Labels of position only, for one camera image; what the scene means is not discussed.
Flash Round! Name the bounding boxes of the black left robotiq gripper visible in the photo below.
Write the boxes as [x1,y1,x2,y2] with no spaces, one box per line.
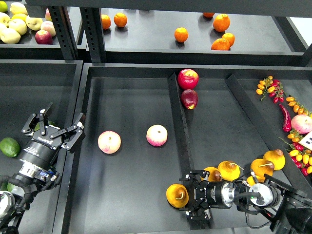
[18,102,86,171]

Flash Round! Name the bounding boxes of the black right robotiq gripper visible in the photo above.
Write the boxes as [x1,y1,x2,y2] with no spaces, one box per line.
[179,170,232,221]

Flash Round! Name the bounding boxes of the dark green avocado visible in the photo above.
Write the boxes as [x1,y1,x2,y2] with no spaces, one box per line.
[7,183,24,196]

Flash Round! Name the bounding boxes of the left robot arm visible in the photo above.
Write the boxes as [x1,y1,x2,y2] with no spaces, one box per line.
[0,105,86,234]

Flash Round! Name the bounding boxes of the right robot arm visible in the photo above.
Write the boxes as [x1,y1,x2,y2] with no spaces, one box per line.
[180,170,312,234]

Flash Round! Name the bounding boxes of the green avocado top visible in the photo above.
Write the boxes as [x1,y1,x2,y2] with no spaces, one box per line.
[34,120,55,131]

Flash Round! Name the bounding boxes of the green lime-like avocado far left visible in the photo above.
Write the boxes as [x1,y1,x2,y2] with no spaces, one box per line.
[0,137,21,157]

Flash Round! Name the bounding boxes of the yellow pear under gripper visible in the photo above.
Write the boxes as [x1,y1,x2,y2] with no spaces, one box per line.
[251,158,274,179]

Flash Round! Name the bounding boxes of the green avocado bottom left edge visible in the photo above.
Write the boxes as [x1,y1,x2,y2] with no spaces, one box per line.
[0,182,8,191]

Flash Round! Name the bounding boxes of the pale yellow pear top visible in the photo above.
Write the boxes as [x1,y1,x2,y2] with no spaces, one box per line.
[10,2,28,15]

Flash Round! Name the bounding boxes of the pink apple left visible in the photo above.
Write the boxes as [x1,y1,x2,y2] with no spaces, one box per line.
[97,131,121,154]

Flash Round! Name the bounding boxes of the pink apple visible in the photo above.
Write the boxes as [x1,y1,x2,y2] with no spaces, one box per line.
[291,114,312,135]
[146,124,168,147]
[97,131,121,154]

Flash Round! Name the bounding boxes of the black left tray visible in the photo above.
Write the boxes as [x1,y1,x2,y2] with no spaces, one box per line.
[0,60,83,234]

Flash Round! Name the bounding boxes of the black tray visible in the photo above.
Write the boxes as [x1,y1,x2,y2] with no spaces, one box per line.
[0,60,83,234]
[61,63,312,234]

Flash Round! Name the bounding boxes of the pink apple centre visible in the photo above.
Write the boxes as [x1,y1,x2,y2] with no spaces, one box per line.
[146,124,168,147]

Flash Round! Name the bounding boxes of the black middle tray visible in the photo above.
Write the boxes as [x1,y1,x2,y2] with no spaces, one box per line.
[61,63,312,234]

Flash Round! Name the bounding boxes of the dark red apple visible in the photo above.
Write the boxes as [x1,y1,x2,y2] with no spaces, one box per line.
[180,89,198,110]

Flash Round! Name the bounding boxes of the red apple on shelf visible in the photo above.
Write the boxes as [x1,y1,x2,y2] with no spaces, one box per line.
[35,30,53,45]

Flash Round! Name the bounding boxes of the pale peach on shelf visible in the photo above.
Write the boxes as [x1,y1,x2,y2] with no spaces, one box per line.
[40,21,56,37]

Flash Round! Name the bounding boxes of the cherry tomato bunch bottom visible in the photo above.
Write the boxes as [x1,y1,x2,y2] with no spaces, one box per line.
[279,129,312,176]

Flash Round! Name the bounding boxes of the cherry tomato bunch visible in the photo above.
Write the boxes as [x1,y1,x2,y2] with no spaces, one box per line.
[256,76,284,103]
[279,129,312,176]

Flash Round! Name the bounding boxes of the black shelf upright left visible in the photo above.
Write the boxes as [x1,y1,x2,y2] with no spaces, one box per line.
[47,6,78,60]

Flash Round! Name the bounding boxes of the yellow apple on shelf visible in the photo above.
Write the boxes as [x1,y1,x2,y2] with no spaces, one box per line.
[25,16,43,31]

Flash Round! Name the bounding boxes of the red chili pepper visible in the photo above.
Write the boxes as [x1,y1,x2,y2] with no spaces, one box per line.
[278,104,292,132]

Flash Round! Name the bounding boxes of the pale yellow apple middle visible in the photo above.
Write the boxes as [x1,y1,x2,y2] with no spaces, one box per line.
[8,19,27,36]

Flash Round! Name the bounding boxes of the bright red apple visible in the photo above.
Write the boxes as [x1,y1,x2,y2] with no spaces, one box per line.
[177,69,199,90]

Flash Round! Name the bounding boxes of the white label card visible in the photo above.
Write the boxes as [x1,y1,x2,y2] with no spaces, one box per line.
[299,132,312,150]

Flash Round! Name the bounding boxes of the orange on shelf left edge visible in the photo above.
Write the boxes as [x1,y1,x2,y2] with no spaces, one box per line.
[101,14,111,30]

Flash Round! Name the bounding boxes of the pink apple far right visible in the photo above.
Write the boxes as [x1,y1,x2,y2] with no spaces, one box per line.
[291,114,312,135]

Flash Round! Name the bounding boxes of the cherry tomato bunch top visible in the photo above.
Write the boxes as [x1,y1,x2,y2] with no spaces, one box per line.
[256,76,284,103]

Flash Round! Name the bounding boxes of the orange tomato bunch middle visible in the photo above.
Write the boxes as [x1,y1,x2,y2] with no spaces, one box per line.
[286,96,312,117]

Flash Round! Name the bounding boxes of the green lime on shelf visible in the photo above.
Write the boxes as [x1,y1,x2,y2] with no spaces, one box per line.
[0,1,8,13]

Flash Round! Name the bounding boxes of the orange on shelf front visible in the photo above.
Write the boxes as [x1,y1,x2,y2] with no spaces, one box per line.
[211,38,231,50]

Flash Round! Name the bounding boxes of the black shelf upright post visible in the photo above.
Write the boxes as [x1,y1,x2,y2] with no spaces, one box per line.
[79,7,107,63]

